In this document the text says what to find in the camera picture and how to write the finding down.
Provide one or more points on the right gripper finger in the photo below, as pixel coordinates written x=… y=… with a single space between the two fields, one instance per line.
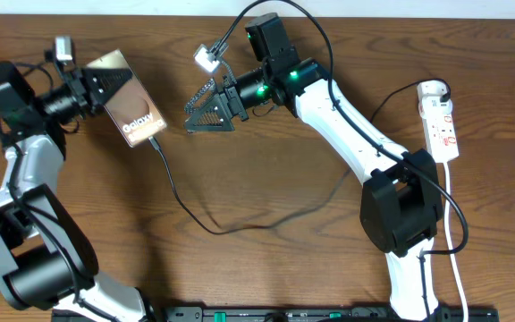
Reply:
x=205 y=118
x=200 y=96

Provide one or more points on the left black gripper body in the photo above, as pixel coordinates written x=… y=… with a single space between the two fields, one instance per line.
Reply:
x=75 y=99

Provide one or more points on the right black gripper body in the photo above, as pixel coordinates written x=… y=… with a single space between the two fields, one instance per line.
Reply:
x=234 y=100

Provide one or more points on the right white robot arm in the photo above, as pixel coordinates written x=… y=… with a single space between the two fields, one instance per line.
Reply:
x=400 y=199

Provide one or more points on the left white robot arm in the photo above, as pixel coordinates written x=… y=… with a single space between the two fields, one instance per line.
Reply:
x=46 y=261

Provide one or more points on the white power strip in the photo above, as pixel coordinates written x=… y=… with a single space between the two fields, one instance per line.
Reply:
x=435 y=108

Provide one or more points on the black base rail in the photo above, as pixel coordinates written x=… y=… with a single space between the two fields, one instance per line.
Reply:
x=367 y=313

